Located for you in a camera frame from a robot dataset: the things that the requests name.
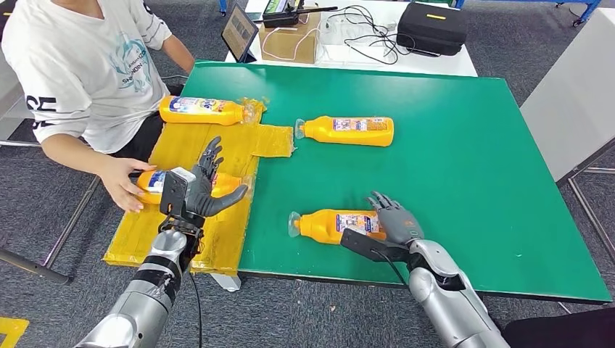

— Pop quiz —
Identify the grey metal table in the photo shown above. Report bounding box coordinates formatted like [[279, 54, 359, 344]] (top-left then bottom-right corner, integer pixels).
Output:
[[0, 48, 102, 286]]

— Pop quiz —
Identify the yellow taped cardboard mat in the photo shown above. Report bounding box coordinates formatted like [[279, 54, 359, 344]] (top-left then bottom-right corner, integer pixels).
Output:
[[103, 98, 295, 277]]

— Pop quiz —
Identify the light grey table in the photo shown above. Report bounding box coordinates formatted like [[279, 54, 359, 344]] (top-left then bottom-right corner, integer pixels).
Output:
[[519, 7, 615, 265]]

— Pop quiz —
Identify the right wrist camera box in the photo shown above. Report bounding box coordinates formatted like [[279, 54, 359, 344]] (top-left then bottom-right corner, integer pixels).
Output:
[[339, 228, 412, 262]]

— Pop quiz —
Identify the white table foot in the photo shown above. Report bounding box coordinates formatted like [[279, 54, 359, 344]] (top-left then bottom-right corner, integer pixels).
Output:
[[210, 273, 242, 293]]

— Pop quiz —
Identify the black tablet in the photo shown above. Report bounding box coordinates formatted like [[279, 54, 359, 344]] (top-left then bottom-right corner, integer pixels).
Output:
[[220, 4, 260, 65]]

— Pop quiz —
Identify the white table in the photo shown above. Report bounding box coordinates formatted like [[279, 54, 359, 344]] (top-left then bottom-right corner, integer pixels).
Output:
[[224, 0, 479, 78]]

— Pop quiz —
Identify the person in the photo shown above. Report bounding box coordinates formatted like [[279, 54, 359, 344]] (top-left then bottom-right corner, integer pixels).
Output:
[[499, 307, 615, 348], [0, 0, 197, 215]]

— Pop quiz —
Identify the brown cardboard box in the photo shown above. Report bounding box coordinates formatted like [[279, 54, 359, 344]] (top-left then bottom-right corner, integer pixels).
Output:
[[259, 12, 322, 65]]

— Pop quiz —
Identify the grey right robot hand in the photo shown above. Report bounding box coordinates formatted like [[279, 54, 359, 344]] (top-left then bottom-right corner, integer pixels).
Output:
[[367, 191, 426, 247]]

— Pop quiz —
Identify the black handheld controller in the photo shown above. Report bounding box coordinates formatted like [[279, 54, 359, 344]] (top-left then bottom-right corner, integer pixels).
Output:
[[263, 0, 339, 29]]

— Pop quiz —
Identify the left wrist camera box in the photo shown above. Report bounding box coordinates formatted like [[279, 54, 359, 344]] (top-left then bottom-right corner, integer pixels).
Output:
[[159, 166, 197, 217]]

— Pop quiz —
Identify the white cable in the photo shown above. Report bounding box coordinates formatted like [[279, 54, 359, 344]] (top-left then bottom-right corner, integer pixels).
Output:
[[261, 14, 323, 62]]

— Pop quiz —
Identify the clear plastic container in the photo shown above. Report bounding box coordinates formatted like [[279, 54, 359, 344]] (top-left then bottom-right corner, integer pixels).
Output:
[[319, 17, 350, 48]]

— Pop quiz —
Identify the black carrying case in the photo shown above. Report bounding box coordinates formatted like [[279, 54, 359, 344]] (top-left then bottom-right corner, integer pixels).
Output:
[[397, 2, 469, 57]]

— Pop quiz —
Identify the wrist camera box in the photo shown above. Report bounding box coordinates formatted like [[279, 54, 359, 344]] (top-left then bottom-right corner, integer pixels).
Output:
[[159, 166, 197, 217], [339, 228, 412, 262]]

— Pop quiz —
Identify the person's right hand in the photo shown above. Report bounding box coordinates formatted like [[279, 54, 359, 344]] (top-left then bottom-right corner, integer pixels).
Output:
[[98, 156, 157, 215]]

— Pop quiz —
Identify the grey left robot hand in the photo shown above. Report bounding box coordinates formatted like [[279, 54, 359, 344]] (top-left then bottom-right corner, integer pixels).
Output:
[[184, 136, 249, 218]]

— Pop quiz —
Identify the orange detergent bottle clear cap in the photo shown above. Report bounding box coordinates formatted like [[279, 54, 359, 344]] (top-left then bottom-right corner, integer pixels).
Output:
[[287, 207, 388, 246], [294, 115, 395, 148], [159, 95, 257, 127], [136, 169, 253, 206]]

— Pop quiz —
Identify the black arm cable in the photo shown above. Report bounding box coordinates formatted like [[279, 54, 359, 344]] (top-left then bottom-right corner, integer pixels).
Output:
[[370, 247, 412, 291], [189, 271, 204, 348]]

